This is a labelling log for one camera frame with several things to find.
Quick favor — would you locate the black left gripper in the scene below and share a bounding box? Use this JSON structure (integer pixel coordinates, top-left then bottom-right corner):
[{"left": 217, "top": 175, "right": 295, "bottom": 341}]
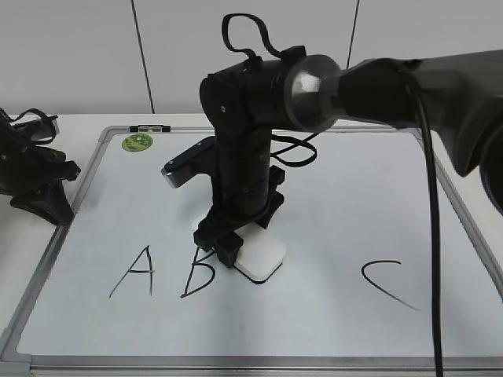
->
[{"left": 1, "top": 108, "right": 81, "bottom": 225}]

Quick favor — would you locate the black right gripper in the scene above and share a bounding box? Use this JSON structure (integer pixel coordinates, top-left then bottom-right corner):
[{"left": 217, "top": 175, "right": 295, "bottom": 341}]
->
[{"left": 193, "top": 46, "right": 307, "bottom": 268}]

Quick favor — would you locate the white whiteboard eraser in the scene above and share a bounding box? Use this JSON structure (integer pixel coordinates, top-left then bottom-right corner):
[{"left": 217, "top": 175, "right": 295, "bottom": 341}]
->
[{"left": 191, "top": 219, "right": 287, "bottom": 284}]

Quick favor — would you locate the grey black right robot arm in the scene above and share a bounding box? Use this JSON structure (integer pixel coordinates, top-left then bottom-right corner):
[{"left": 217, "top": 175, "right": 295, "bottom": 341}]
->
[{"left": 194, "top": 50, "right": 502, "bottom": 265}]

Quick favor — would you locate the green round magnet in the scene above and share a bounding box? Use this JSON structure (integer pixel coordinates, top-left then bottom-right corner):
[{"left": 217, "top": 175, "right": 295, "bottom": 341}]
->
[{"left": 121, "top": 134, "right": 154, "bottom": 152}]

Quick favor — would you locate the white magnetic whiteboard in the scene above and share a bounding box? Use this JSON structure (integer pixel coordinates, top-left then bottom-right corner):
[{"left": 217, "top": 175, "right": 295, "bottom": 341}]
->
[{"left": 0, "top": 124, "right": 503, "bottom": 377}]

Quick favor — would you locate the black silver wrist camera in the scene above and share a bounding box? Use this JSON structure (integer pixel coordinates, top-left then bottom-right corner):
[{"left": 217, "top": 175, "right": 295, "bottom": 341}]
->
[{"left": 161, "top": 136, "right": 217, "bottom": 189}]

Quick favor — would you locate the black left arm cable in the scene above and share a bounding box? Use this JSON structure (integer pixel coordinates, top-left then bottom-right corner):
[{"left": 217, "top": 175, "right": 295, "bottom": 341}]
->
[{"left": 7, "top": 109, "right": 61, "bottom": 148}]

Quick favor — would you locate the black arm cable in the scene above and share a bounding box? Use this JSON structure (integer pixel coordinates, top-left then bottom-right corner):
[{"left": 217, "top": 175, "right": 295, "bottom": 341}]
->
[
  {"left": 398, "top": 58, "right": 445, "bottom": 377},
  {"left": 7, "top": 109, "right": 61, "bottom": 148}
]

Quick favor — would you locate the black looped gripper cable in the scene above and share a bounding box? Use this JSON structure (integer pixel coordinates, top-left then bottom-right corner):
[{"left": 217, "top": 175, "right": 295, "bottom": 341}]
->
[{"left": 221, "top": 13, "right": 318, "bottom": 168}]

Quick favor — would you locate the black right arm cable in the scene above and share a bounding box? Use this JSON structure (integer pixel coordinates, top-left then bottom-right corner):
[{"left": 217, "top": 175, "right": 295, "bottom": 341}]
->
[{"left": 398, "top": 58, "right": 445, "bottom": 377}]

